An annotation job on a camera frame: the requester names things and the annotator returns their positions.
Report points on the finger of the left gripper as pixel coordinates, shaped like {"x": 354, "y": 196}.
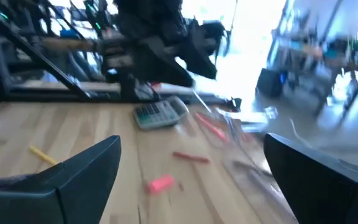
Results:
{"x": 199, "y": 53}
{"x": 163, "y": 67}

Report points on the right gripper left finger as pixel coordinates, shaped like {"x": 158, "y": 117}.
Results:
{"x": 73, "y": 193}

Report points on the yellow pencil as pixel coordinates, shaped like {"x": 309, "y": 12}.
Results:
{"x": 42, "y": 155}

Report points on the pink eraser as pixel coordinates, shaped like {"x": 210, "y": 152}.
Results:
{"x": 160, "y": 183}

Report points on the wooden background table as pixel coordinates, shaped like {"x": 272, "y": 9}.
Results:
{"x": 67, "y": 44}

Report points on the black aluminium frame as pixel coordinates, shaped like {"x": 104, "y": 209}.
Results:
{"x": 42, "y": 62}

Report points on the red tag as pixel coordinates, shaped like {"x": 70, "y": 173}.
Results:
{"x": 155, "y": 84}

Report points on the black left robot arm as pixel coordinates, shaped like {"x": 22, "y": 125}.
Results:
{"x": 129, "y": 87}

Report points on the red crayon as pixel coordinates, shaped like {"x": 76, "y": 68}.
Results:
{"x": 191, "y": 157}

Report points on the clear plastic bin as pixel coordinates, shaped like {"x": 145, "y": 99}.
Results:
{"x": 232, "y": 119}

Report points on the cluttered background workbench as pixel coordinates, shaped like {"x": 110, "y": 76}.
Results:
{"x": 306, "y": 53}

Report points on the grey desk calculator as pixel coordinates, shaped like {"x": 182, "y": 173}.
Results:
{"x": 160, "y": 113}

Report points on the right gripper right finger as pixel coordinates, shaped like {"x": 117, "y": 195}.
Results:
{"x": 322, "y": 193}

